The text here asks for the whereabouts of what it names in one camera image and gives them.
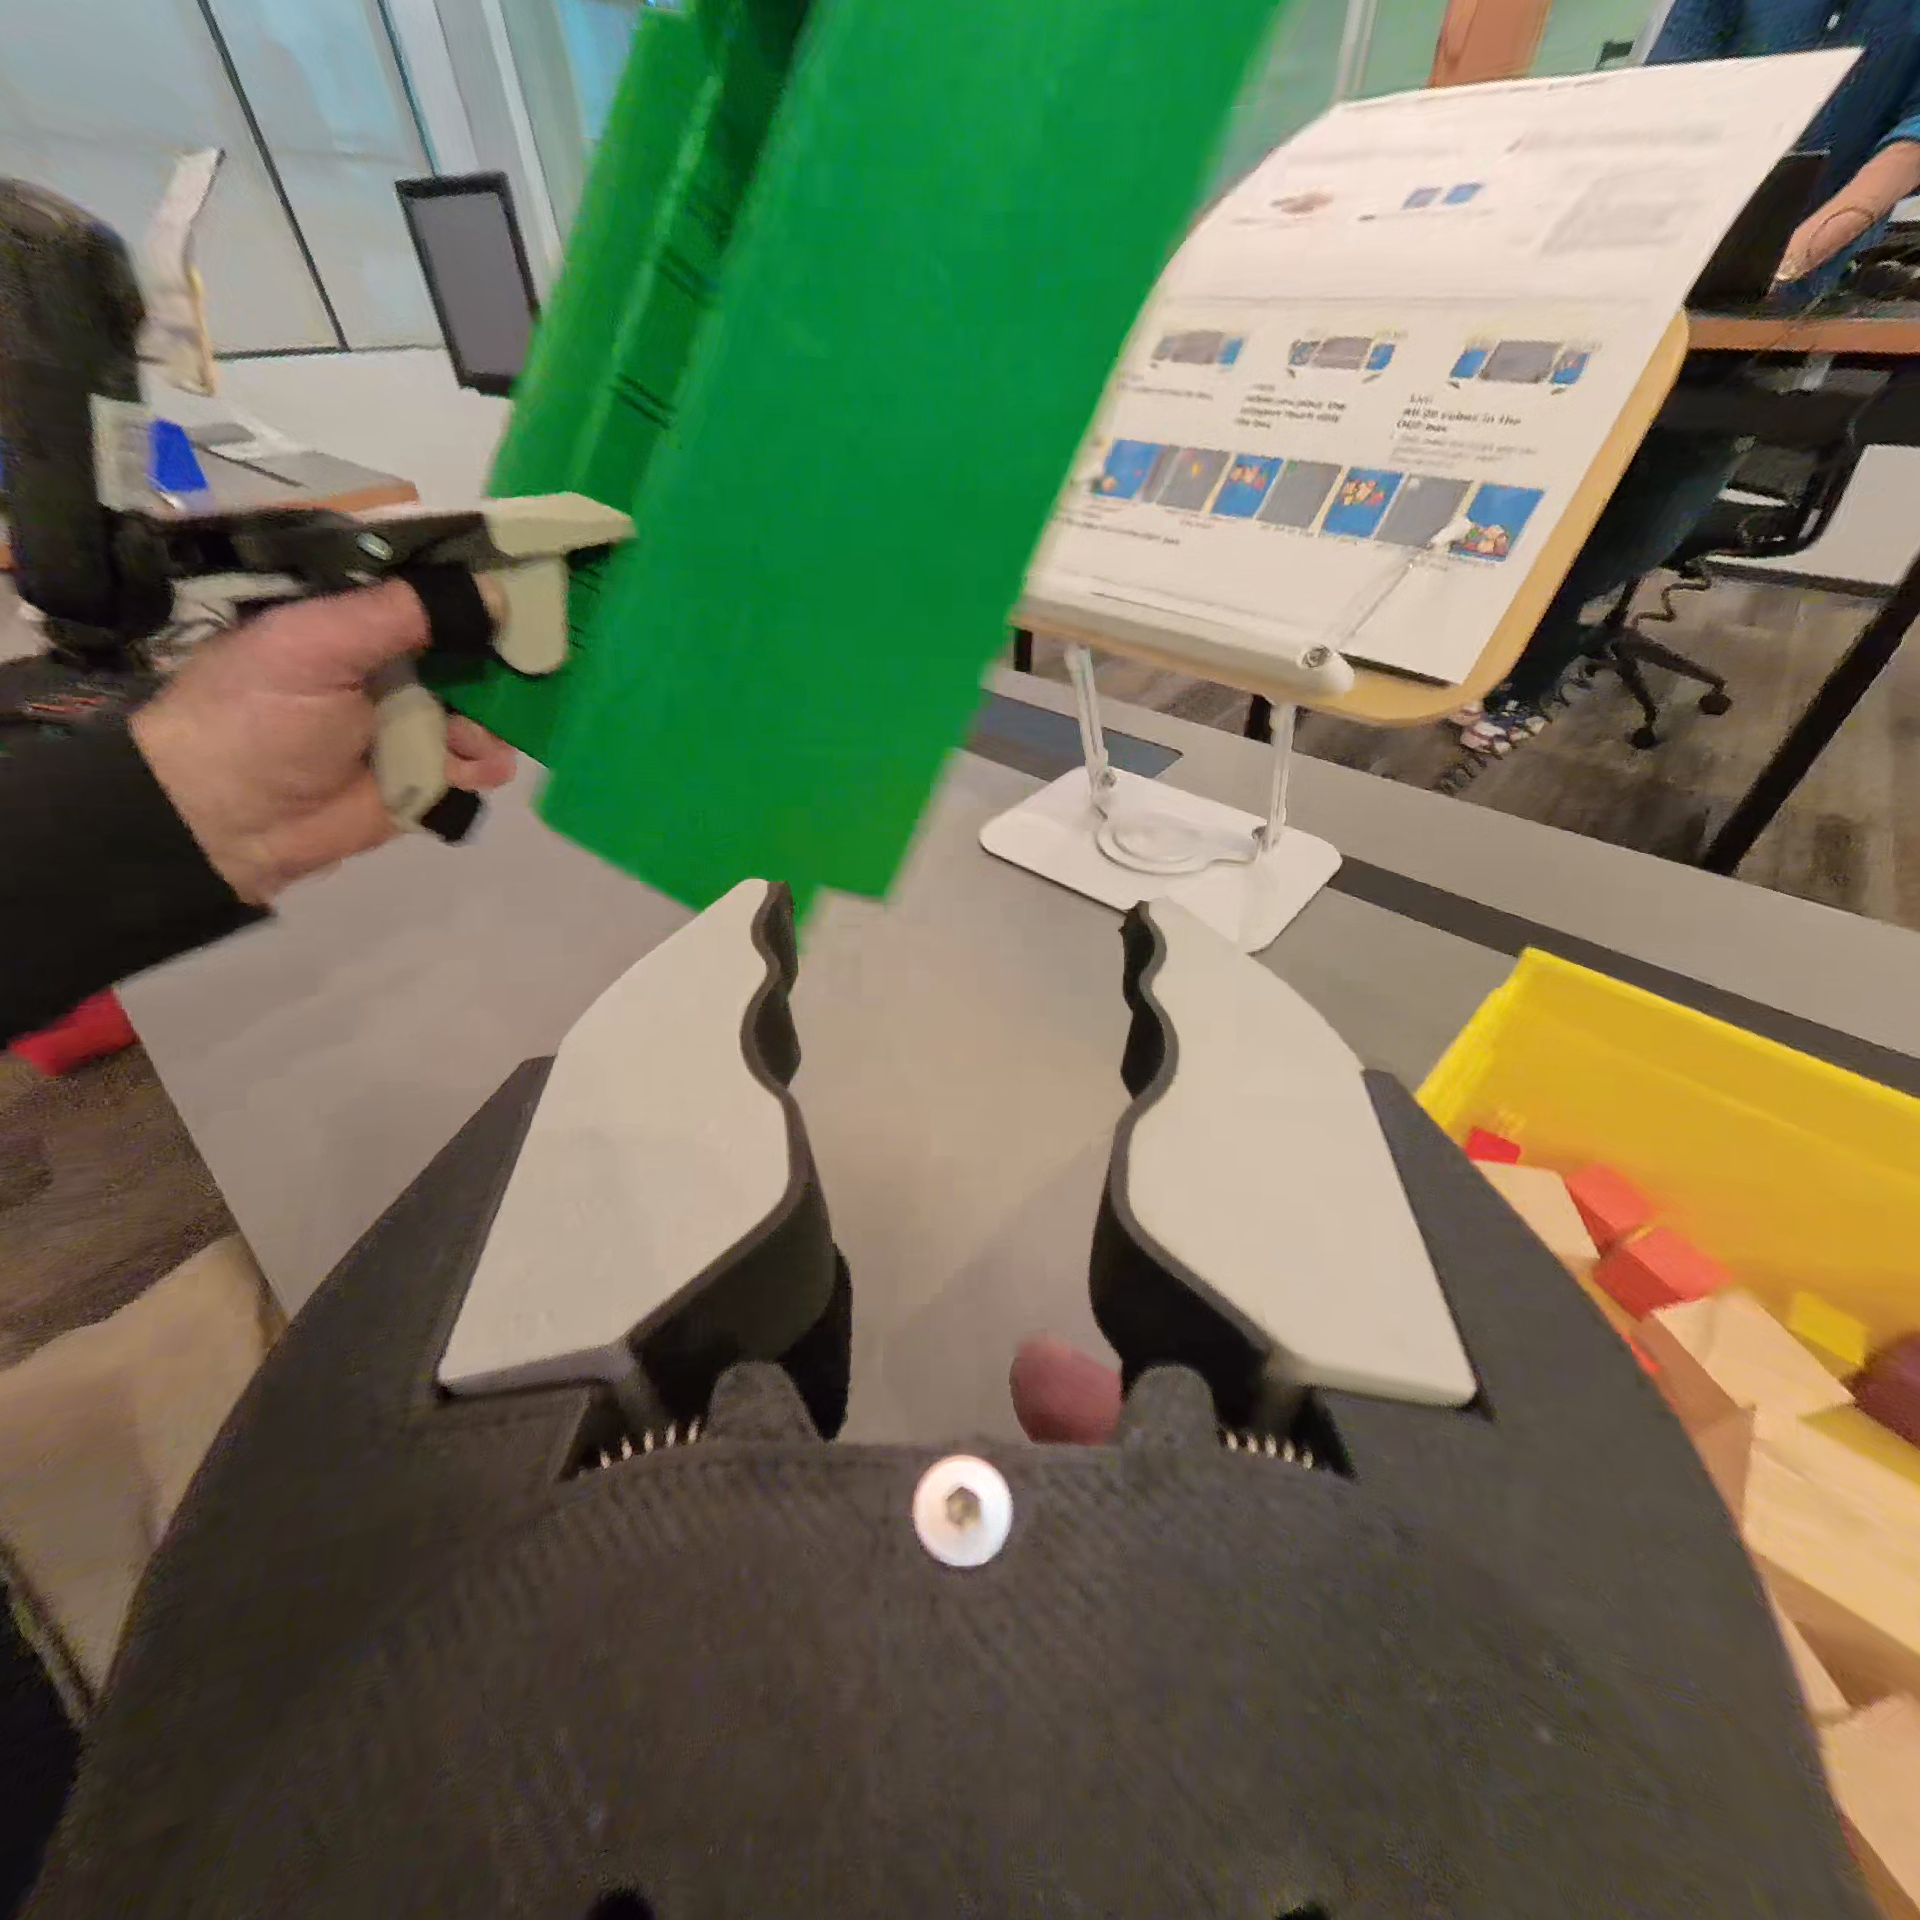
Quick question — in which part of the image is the yellow plastic box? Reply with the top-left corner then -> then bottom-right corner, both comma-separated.
1414,944 -> 1920,1920

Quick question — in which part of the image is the person's beige trouser leg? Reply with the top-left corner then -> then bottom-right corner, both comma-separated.
0,1229 -> 289,1703

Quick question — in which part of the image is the light wooden desk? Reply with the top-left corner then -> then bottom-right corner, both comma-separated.
209,442 -> 422,519

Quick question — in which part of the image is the printed instruction sheet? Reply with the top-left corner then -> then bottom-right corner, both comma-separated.
1026,44 -> 1866,692

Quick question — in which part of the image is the green plastic box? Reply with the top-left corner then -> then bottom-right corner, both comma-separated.
434,0 -> 1296,920

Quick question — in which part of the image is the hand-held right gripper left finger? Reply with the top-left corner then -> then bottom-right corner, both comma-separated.
434,878 -> 846,1429

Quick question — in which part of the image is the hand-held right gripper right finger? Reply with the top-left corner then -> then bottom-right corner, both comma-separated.
1088,895 -> 1481,1429

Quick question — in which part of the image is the pile of wooden cubes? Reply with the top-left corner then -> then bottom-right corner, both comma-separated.
1461,1124 -> 1920,1920

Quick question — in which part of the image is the wooden post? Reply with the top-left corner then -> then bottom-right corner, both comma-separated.
1423,0 -> 1554,89

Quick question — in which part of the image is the black office chair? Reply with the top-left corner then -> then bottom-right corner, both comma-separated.
1582,449 -> 1839,752

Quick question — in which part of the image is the person's right hand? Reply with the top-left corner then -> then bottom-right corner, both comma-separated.
1008,1337 -> 1123,1446

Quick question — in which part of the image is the person's left forearm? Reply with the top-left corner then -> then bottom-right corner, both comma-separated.
0,715 -> 276,1051

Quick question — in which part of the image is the person's left hand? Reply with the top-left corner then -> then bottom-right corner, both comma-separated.
125,582 -> 437,905

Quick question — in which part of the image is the red object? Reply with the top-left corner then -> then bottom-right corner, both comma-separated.
5,989 -> 140,1080

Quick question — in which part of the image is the black monitor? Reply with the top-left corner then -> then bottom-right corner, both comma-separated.
393,171 -> 546,402

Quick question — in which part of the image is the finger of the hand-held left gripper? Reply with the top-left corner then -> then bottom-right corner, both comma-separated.
479,491 -> 642,679

